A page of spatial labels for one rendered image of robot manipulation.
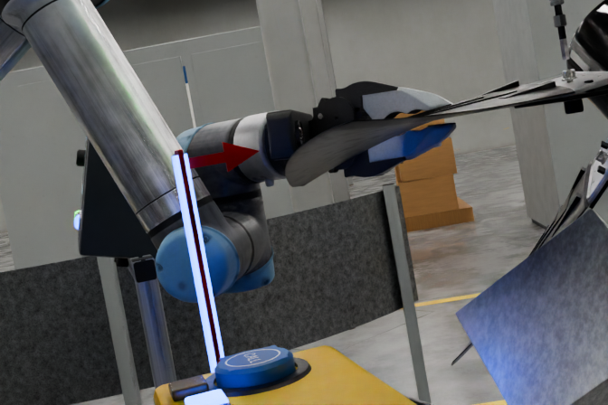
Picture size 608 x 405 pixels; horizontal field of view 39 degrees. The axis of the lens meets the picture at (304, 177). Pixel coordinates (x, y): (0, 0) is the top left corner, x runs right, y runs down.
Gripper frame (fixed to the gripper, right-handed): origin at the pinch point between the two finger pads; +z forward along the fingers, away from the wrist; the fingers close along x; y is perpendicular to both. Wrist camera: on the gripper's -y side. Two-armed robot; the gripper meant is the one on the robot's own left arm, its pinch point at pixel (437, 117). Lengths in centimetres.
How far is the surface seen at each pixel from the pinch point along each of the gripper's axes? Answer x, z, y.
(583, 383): 22.7, 13.2, -5.5
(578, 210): 10.0, 8.5, 9.8
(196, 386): 14.7, 8.6, -41.4
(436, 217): 36, -405, 696
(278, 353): 13.8, 10.9, -37.8
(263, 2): -110, -277, 308
